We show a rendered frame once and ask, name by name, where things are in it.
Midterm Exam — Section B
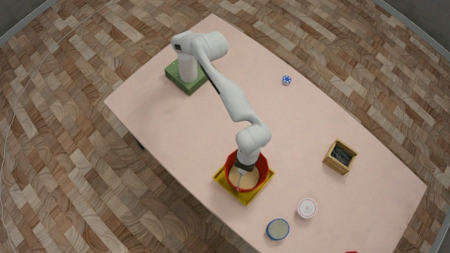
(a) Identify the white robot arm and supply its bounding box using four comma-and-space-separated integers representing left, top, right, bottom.
171, 31, 271, 160

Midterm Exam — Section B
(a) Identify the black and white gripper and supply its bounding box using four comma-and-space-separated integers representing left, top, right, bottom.
234, 148, 259, 172

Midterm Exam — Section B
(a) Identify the red pail with white handle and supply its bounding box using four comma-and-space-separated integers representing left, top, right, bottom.
224, 149, 269, 193

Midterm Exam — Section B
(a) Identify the small wooden crate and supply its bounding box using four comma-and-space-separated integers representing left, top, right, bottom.
322, 138, 359, 176

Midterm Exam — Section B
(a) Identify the yellow shallow tray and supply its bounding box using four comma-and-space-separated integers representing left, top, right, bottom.
212, 165, 275, 206

